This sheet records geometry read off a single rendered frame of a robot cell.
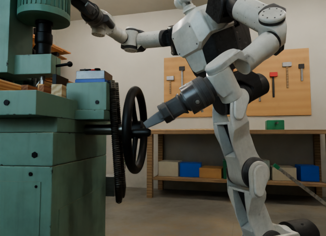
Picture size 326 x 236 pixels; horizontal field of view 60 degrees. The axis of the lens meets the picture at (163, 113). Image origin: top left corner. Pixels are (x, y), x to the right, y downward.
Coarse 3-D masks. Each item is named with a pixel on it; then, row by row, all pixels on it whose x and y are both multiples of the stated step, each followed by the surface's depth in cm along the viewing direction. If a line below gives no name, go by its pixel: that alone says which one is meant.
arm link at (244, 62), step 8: (224, 56) 78; (232, 56) 77; (240, 56) 78; (248, 56) 80; (208, 64) 80; (216, 64) 76; (224, 64) 76; (240, 64) 83; (248, 64) 80; (208, 72) 78; (216, 72) 77; (248, 72) 82
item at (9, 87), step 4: (0, 84) 77; (4, 84) 79; (8, 84) 80; (12, 84) 82; (0, 88) 77; (4, 88) 79; (8, 88) 80; (12, 88) 82; (16, 88) 84; (20, 88) 86
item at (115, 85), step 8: (112, 80) 92; (112, 88) 92; (112, 96) 92; (112, 104) 92; (112, 112) 92; (112, 120) 92; (120, 120) 96; (112, 128) 92; (112, 136) 92; (120, 136) 96; (112, 144) 92; (120, 144) 96; (120, 152) 96; (120, 160) 96; (120, 168) 92; (120, 176) 92; (120, 184) 91; (120, 192) 94; (120, 200) 101
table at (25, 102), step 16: (0, 96) 68; (16, 96) 68; (32, 96) 67; (48, 96) 72; (0, 112) 68; (16, 112) 67; (32, 112) 67; (48, 112) 72; (64, 112) 81; (80, 112) 87; (96, 112) 87
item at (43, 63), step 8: (16, 56) 98; (24, 56) 98; (32, 56) 97; (40, 56) 97; (48, 56) 96; (16, 64) 98; (24, 64) 97; (32, 64) 97; (40, 64) 97; (48, 64) 96; (56, 64) 100; (16, 72) 97; (24, 72) 97; (32, 72) 97; (40, 72) 96; (48, 72) 96; (56, 72) 100; (40, 80) 100
